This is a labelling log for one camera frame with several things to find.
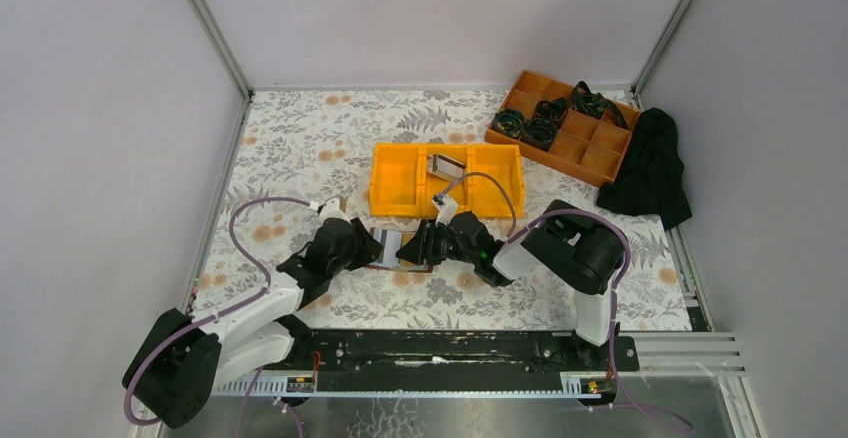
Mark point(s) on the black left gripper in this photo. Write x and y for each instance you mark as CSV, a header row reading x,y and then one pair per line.
x,y
357,245

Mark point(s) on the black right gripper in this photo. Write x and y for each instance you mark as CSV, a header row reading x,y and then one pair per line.
x,y
430,243

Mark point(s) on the brown leather card holder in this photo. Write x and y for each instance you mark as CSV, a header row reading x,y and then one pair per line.
x,y
391,241

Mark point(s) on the yellow plastic bin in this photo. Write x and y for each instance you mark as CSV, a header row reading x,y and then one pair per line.
x,y
394,184
433,185
503,163

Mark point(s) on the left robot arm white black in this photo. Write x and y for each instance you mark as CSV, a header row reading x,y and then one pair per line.
x,y
184,358

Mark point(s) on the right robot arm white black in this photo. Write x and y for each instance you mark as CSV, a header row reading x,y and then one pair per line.
x,y
580,248

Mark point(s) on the rolled tie green yellow pattern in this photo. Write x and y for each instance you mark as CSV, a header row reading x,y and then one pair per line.
x,y
509,122

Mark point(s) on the rolled tie dark brown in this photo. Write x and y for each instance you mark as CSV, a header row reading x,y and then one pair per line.
x,y
540,133

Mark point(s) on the rolled tie dark orange pattern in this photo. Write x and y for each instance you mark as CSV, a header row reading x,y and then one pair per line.
x,y
552,111

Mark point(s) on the wooden compartment tray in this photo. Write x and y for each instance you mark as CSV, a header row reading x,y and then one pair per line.
x,y
585,148

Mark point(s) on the loose dark floral tie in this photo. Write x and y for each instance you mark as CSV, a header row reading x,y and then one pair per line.
x,y
595,105

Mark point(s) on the black cloth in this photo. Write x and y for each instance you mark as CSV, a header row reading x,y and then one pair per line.
x,y
650,178

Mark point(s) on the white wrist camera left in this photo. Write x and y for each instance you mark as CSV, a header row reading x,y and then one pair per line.
x,y
333,208

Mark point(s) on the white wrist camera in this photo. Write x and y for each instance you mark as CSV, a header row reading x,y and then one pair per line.
x,y
333,208
446,206

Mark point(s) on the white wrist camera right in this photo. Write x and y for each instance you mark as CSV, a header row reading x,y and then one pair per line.
x,y
446,206

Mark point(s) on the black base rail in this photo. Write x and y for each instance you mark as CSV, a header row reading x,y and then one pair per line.
x,y
514,362

